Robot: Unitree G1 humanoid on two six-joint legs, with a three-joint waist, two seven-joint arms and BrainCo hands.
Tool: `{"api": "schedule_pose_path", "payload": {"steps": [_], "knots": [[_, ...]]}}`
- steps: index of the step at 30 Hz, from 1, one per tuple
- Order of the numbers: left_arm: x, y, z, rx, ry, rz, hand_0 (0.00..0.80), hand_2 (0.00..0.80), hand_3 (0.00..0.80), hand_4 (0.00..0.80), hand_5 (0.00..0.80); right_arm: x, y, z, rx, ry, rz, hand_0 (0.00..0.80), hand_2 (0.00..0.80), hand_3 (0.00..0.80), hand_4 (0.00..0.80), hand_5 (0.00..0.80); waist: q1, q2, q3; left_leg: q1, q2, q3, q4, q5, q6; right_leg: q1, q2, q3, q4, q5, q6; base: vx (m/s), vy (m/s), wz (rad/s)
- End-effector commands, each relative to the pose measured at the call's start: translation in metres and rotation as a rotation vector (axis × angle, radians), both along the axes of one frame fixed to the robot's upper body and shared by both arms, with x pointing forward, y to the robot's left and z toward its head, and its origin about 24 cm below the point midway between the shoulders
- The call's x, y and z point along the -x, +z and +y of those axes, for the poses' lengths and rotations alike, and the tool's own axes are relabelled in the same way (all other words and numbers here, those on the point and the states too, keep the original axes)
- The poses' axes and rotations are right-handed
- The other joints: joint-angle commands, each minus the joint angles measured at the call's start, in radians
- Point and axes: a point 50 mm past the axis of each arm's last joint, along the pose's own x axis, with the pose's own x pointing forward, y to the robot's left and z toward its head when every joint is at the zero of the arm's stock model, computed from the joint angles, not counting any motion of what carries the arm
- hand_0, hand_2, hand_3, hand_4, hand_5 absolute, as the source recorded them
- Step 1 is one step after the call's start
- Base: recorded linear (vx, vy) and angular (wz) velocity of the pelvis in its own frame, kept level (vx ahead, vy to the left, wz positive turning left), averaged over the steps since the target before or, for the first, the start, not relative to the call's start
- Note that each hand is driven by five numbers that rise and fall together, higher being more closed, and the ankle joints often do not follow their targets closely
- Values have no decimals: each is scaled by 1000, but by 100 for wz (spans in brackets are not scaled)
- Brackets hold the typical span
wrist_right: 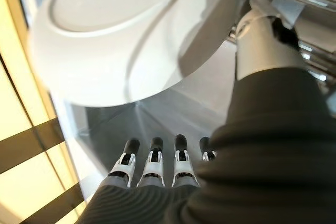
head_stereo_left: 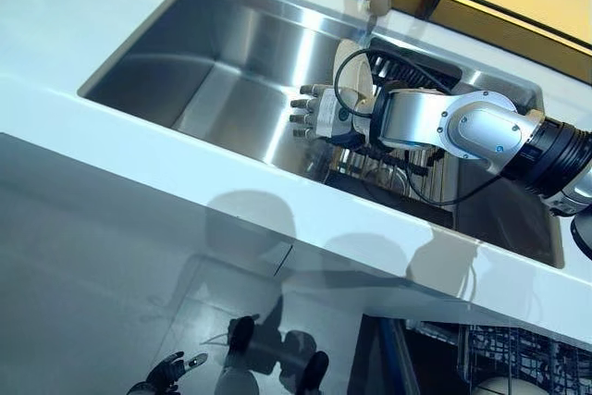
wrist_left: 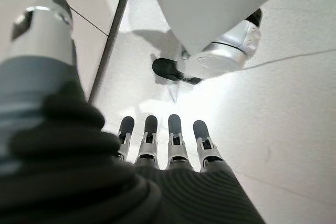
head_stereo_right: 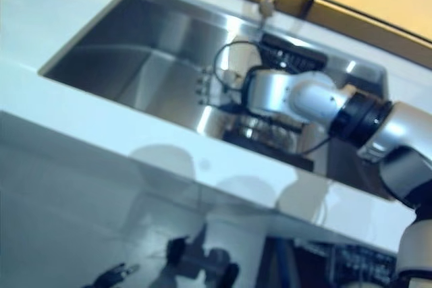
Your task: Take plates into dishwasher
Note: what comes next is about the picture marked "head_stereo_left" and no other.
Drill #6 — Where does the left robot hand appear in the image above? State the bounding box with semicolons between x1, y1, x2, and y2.
128;351;209;395

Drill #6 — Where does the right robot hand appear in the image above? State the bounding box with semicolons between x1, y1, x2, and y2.
289;82;372;147

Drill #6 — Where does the cream round plate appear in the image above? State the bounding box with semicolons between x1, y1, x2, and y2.
475;376;515;395
331;38;376;137

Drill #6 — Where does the black left robot foot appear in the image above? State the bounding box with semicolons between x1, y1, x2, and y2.
228;315;256;369

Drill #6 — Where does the black sink dish rack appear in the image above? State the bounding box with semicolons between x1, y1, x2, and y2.
323;36;464;226

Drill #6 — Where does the stainless steel sink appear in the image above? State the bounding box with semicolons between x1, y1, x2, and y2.
76;0;568;271

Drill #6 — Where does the black object at left edge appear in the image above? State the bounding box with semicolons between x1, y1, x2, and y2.
299;351;331;394

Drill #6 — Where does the white glossy kitchen cabinet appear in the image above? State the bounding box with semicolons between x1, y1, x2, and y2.
0;132;463;322

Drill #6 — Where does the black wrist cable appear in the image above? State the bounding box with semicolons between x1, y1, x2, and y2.
332;47;504;207

